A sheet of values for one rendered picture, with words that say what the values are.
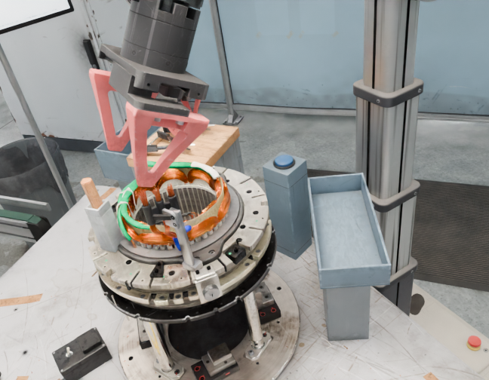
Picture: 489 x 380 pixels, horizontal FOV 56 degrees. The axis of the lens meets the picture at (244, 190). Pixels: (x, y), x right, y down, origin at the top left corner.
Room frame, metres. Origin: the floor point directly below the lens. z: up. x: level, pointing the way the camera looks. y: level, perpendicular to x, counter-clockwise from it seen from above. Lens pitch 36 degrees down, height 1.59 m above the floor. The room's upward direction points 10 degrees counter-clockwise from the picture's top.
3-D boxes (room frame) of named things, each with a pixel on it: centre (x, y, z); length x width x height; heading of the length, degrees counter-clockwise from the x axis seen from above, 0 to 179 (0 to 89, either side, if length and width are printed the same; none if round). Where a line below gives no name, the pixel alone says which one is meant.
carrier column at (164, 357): (0.55, 0.21, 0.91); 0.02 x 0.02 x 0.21
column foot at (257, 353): (0.56, 0.02, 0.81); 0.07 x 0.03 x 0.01; 140
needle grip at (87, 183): (0.60, 0.23, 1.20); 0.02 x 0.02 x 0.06
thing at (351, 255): (0.61, -0.16, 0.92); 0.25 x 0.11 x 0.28; 172
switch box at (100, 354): (0.61, 0.39, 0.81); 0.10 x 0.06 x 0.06; 120
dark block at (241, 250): (0.54, 0.03, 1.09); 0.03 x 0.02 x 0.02; 135
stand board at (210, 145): (0.96, 0.12, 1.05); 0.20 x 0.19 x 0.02; 58
